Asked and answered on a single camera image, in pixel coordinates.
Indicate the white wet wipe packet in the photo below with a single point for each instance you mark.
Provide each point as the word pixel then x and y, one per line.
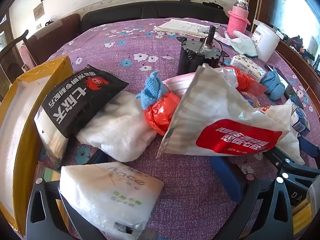
pixel 212 105

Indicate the white work glove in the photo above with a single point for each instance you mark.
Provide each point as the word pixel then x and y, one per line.
pixel 243 43

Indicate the wooden window ledge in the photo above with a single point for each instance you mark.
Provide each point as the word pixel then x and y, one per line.
pixel 295 62

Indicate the dark wooden chair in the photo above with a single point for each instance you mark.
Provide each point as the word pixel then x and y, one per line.
pixel 15 41

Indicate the stack of white papers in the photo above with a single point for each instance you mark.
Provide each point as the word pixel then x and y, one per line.
pixel 180 26

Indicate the yellow cardboard box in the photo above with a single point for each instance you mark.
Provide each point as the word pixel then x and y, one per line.
pixel 27 160

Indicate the white plastic jar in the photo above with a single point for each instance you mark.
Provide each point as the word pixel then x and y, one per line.
pixel 267 45

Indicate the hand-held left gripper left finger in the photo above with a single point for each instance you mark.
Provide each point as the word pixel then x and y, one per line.
pixel 98 157

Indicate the orange plastic bag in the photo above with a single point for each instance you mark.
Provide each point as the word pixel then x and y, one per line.
pixel 160 115
pixel 247 82

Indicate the small framed wall notice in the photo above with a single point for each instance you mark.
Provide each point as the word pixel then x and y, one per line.
pixel 38 11

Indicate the white plastic packet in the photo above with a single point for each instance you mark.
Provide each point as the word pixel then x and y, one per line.
pixel 50 142

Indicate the pile of small tools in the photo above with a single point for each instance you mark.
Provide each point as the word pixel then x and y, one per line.
pixel 297 41

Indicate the white towel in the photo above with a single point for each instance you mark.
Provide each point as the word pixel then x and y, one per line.
pixel 117 130

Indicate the pink knit-sleeved bottle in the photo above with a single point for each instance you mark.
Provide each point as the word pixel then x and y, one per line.
pixel 236 22

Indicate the lemon print tissue packet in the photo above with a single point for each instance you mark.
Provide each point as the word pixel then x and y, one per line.
pixel 246 65

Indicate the blue scrubber in clear bag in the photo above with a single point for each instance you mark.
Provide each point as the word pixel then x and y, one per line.
pixel 251 101

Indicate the colourful sponge pack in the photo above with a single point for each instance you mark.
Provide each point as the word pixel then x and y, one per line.
pixel 48 173

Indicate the purple floral tablecloth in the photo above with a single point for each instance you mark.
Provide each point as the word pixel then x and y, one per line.
pixel 130 45

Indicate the white tissue pack green print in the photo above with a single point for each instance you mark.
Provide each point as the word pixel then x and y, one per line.
pixel 107 197

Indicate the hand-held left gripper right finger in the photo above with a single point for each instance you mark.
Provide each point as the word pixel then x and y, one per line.
pixel 225 177

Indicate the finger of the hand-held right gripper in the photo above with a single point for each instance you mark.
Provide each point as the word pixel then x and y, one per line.
pixel 310 145
pixel 282 158

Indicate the blue knit cloth ball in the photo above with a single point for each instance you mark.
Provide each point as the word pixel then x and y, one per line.
pixel 273 85

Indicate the pink white packet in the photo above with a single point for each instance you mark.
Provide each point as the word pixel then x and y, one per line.
pixel 175 82

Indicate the dark sofa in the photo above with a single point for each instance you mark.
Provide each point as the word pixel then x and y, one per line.
pixel 150 11

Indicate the clear plastic bag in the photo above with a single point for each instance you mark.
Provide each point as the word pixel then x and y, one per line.
pixel 228 76

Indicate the black cylindrical motor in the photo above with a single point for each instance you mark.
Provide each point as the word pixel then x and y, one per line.
pixel 190 60

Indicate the small blue box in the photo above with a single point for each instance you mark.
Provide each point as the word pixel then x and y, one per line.
pixel 300 121

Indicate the black snack packet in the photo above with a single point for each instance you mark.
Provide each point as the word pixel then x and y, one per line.
pixel 75 97

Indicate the wooden glass door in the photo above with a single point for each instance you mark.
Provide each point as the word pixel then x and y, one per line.
pixel 3 37

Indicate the blue knit cloth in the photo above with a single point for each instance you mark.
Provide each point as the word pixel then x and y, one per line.
pixel 152 90

